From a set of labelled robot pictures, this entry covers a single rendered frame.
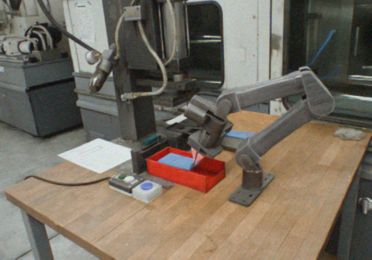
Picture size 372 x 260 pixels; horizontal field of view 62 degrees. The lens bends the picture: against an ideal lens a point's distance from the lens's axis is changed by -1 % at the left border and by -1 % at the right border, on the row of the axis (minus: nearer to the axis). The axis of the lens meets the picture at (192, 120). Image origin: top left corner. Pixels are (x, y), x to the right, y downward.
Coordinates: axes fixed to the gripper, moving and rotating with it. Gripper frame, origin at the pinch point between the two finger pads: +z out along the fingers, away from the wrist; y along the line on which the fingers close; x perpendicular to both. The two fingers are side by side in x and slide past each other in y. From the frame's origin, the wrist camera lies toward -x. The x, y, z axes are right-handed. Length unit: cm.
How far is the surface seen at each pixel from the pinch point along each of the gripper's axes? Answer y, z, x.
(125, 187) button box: 10.7, 10.7, 19.0
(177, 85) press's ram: 26.5, -8.9, -16.4
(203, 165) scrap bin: -1.2, 4.3, -5.7
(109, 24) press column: 65, -14, -14
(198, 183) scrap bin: -5.8, 0.9, 5.9
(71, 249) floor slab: 52, 140, -9
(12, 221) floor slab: 111, 173, -3
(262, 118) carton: -1, 1, -54
